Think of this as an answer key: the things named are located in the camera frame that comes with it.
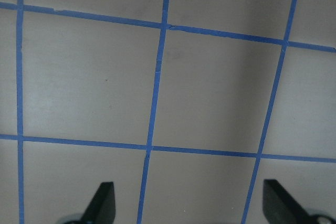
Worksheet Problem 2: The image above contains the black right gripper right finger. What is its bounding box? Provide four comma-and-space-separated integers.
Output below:
263, 179, 311, 224

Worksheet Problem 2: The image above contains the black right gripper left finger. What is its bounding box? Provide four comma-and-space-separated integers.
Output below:
80, 182, 116, 224

